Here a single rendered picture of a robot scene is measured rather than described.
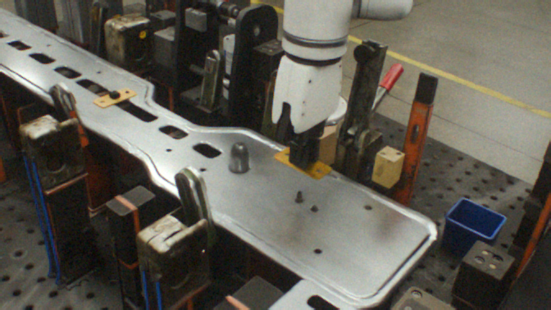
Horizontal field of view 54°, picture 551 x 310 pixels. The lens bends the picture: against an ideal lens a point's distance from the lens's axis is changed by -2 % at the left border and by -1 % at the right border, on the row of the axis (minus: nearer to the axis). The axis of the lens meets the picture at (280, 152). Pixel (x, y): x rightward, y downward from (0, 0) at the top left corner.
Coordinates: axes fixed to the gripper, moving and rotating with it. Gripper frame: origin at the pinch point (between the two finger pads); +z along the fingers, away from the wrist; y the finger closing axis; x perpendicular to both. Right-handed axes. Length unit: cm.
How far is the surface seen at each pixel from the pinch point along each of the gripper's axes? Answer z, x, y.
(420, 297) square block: 3.9, 25.0, 10.2
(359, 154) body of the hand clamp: 6.1, 2.0, -13.2
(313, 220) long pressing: 9.4, 4.3, 2.1
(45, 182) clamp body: 14.3, -38.3, 21.3
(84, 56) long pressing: 9, -68, -7
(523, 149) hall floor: 109, -11, -223
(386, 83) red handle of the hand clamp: -3.3, 0.2, -22.2
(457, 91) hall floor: 109, -68, -262
